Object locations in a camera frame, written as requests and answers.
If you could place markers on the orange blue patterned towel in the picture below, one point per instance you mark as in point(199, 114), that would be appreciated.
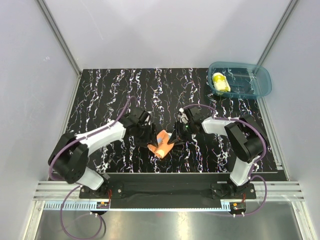
point(164, 147)

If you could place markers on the aluminium frame post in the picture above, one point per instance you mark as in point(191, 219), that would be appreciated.
point(58, 35)
point(278, 30)

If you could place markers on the aluminium rail with slots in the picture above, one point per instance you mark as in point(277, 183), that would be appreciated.
point(61, 196)

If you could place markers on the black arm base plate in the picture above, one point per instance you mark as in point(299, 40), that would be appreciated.
point(134, 184)

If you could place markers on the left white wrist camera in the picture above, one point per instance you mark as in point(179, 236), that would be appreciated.
point(148, 116)

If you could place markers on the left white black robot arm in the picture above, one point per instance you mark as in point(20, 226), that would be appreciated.
point(71, 153)

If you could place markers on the left aluminium frame post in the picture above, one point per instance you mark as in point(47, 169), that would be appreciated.
point(58, 35)

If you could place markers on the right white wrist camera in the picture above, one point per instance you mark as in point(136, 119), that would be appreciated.
point(182, 117)

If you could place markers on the yellow crocodile towel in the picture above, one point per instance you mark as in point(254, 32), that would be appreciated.
point(220, 82)

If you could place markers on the blue transparent plastic bin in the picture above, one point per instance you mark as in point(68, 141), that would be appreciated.
point(246, 81)

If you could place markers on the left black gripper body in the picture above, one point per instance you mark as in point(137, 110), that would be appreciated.
point(143, 136)

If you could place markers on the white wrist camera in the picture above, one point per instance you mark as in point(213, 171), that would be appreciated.
point(148, 116)
point(182, 117)

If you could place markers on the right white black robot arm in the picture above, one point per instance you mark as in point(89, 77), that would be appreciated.
point(248, 141)

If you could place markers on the right aluminium frame post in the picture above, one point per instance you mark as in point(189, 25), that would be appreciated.
point(278, 30)

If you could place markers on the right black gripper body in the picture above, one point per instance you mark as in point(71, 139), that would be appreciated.
point(183, 131)

